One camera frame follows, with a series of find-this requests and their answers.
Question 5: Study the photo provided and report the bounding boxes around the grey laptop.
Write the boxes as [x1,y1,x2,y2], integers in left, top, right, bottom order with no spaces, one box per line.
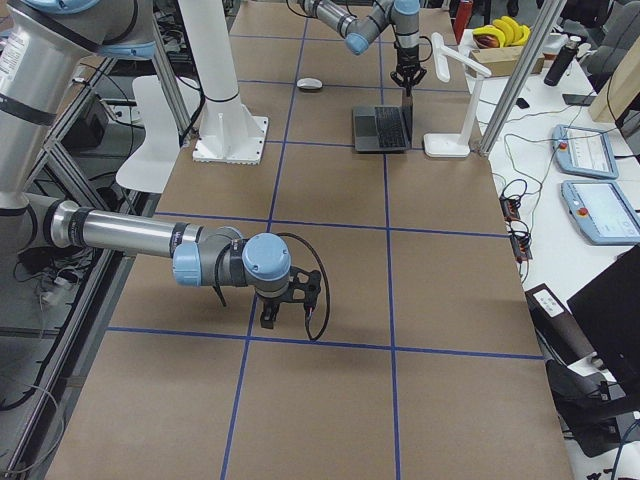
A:
[352,96,413,153]

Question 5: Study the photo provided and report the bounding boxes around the black smartphone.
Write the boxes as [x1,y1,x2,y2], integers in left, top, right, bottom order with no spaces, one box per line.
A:
[562,94,596,106]

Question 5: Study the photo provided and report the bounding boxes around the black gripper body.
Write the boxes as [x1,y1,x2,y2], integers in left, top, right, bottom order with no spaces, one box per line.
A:
[390,47,427,97]
[258,267,321,330]

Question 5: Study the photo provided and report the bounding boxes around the aluminium frame post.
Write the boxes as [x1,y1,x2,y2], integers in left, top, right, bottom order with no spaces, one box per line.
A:
[478,0,566,157]

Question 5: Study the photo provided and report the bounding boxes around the blue teach pendant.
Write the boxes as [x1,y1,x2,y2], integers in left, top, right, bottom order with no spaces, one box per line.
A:
[560,180,639,246]
[552,124,619,180]

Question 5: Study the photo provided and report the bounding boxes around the cardboard box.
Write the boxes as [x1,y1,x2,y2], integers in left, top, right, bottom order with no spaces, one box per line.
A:
[469,46,524,77]

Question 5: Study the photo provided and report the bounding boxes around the white desk lamp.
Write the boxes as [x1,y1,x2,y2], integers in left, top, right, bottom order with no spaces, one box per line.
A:
[422,32,492,159]

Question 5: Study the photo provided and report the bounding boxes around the lower blue teach pendant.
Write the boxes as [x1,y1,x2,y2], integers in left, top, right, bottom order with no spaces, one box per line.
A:
[560,180,639,246]

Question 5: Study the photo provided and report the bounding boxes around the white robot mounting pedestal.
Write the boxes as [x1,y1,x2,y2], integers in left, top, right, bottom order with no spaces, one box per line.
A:
[179,0,269,165]

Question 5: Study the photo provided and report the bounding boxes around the upper blue teach pendant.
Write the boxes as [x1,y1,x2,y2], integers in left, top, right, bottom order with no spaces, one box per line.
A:
[552,124,619,180]

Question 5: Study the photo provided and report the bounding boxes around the black water bottle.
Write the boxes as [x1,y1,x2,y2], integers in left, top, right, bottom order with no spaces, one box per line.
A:
[543,36,582,86]

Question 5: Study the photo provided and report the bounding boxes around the yellow bananas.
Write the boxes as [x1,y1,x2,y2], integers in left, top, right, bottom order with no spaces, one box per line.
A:
[472,16,531,48]

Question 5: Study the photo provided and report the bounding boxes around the white computer mouse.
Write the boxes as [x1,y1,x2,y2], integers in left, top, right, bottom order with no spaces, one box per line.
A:
[296,77,323,92]

